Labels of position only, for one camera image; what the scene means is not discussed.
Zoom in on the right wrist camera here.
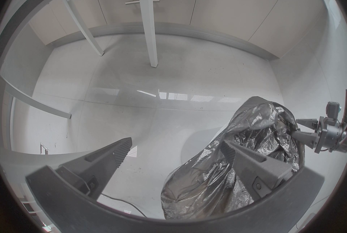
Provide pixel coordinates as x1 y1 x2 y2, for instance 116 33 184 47
326 102 341 126

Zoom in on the beige cabinet with pale worktop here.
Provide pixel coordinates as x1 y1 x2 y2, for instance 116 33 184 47
28 0 330 60

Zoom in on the black plastic bag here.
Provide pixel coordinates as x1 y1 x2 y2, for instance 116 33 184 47
160 96 305 220

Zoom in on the black cable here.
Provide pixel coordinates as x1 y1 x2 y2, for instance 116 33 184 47
100 193 147 218

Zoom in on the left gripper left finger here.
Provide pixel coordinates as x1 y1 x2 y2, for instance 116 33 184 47
55 137 133 200

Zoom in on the grey padded white-framed chair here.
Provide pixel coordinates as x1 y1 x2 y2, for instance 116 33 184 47
0 0 160 158

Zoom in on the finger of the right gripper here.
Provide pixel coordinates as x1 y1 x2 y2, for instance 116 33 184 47
291 130 317 149
296 118 318 130

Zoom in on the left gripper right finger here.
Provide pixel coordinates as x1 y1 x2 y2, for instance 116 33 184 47
220 141 294 199

